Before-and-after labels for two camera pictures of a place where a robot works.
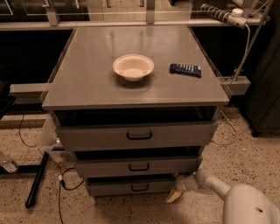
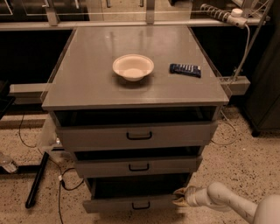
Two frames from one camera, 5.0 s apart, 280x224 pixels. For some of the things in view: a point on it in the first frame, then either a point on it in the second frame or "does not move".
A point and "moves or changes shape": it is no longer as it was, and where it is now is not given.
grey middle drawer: (100, 167) does not move
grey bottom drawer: (130, 185) moves or changes shape
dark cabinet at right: (262, 95) does not move
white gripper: (185, 185) to (192, 196)
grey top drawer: (138, 136) does not move
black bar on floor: (38, 180) does not move
